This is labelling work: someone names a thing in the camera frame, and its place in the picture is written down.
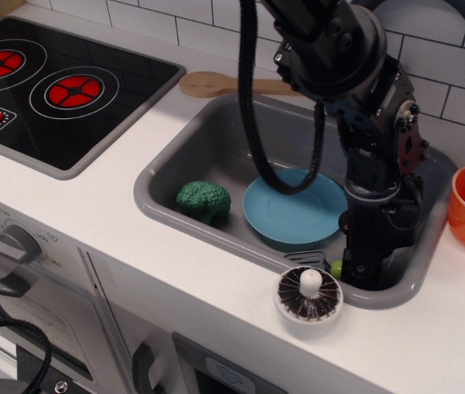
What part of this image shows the grey oven knob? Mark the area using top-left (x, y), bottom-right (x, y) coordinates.
top-left (0, 225), bottom-right (42, 264)

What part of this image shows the green handled grey spatula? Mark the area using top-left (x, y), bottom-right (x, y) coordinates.
top-left (285, 250), bottom-right (343, 279)

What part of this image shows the green toy broccoli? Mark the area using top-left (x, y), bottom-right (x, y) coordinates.
top-left (176, 181), bottom-right (231, 225)

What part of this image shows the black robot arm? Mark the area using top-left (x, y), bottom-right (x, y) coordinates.
top-left (266, 1), bottom-right (427, 290)

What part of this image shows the toy mushroom slice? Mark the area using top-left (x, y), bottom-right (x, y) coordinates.
top-left (273, 266), bottom-right (344, 338)

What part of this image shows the grey sink basin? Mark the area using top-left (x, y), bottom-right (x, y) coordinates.
top-left (134, 94), bottom-right (456, 309)

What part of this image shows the toy oven door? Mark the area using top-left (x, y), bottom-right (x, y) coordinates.
top-left (0, 196), bottom-right (134, 394)

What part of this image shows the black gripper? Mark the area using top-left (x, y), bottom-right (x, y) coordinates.
top-left (339, 174), bottom-right (424, 284)

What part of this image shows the wooden spoon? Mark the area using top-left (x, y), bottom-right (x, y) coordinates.
top-left (179, 71), bottom-right (300, 99)

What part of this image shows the black toy stove top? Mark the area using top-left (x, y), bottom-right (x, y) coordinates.
top-left (0, 17), bottom-right (185, 180)

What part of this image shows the blue plate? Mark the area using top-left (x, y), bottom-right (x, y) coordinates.
top-left (243, 174), bottom-right (348, 252)

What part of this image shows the grey cabinet handle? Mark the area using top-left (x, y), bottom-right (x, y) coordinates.
top-left (132, 342), bottom-right (166, 394)

